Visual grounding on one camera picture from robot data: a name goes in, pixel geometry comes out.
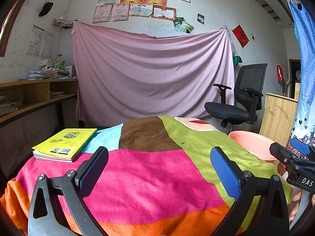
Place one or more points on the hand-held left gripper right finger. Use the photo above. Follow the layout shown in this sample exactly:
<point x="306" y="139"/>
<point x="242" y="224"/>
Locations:
<point x="225" y="172"/>

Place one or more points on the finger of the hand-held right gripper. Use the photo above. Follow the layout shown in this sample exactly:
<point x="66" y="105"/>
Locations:
<point x="281" y="152"/>
<point x="299" y="145"/>

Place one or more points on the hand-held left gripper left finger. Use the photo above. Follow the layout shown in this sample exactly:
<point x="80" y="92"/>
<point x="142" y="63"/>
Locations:
<point x="94" y="167"/>

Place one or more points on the pink plastic basin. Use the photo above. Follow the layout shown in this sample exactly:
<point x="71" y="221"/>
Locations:
<point x="253" y="145"/>

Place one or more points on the person's right hand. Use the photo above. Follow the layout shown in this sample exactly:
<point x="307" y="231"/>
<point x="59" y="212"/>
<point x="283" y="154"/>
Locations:
<point x="295" y="205"/>

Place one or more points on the wooden cabinet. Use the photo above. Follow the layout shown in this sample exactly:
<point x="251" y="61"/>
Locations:
<point x="278" y="115"/>

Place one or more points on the yellow book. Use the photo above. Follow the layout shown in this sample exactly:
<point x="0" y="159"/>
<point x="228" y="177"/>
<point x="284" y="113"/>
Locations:
<point x="65" y="141"/>

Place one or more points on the colourful patchwork blanket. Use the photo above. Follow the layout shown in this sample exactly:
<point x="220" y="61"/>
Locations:
<point x="152" y="172"/>

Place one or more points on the black office chair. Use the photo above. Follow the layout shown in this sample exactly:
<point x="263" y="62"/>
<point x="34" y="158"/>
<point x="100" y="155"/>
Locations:
<point x="228" y="110"/>

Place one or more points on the red hanging packet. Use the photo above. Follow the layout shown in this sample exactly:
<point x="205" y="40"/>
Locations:
<point x="280" y="72"/>

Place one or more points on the blue dotted curtain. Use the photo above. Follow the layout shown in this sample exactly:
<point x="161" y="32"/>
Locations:
<point x="306" y="66"/>

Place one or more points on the papers in shelf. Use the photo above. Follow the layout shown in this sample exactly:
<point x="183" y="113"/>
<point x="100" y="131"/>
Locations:
<point x="57" y="94"/>

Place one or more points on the white box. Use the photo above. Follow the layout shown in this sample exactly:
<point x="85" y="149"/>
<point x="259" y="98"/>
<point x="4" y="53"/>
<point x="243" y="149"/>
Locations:
<point x="70" y="71"/>

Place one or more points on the wooden shelf desk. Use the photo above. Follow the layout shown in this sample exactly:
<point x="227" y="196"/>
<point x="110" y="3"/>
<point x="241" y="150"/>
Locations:
<point x="37" y="83"/>

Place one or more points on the green hanging object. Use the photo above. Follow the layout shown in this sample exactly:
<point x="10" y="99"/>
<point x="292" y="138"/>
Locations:
<point x="237" y="60"/>

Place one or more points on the stack of newspapers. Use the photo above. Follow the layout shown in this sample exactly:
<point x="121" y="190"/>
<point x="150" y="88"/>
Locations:
<point x="9" y="107"/>

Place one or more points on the stack of books and papers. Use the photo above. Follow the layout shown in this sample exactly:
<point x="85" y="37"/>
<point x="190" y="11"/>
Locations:
<point x="46" y="74"/>

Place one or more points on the small green plant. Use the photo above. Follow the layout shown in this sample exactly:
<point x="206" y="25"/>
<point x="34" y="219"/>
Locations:
<point x="59" y="64"/>

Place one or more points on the pink hanging sheet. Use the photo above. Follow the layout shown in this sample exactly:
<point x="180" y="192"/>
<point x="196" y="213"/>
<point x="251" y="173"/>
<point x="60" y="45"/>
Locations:
<point x="152" y="73"/>

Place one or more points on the black cap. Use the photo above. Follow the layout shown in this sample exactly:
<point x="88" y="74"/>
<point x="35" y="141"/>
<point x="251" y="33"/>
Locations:
<point x="45" y="9"/>

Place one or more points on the red paper wall decoration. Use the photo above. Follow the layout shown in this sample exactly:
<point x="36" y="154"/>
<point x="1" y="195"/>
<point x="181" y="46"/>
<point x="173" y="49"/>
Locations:
<point x="240" y="36"/>

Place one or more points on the wall chart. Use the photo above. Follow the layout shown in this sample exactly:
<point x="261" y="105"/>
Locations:
<point x="35" y="40"/>
<point x="47" y="44"/>

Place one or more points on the green wall photo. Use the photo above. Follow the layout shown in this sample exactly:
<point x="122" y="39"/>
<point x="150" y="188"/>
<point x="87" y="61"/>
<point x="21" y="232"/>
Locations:
<point x="177" y="23"/>
<point x="187" y="27"/>

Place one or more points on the small wall photo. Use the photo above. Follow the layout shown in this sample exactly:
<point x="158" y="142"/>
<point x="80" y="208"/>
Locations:
<point x="201" y="19"/>

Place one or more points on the wooden window frame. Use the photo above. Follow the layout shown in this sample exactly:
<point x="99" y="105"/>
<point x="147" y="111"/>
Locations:
<point x="6" y="29"/>

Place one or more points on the group of wall certificates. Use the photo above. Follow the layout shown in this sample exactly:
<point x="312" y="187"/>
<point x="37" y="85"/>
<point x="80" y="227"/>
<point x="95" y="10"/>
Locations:
<point x="140" y="2"/>

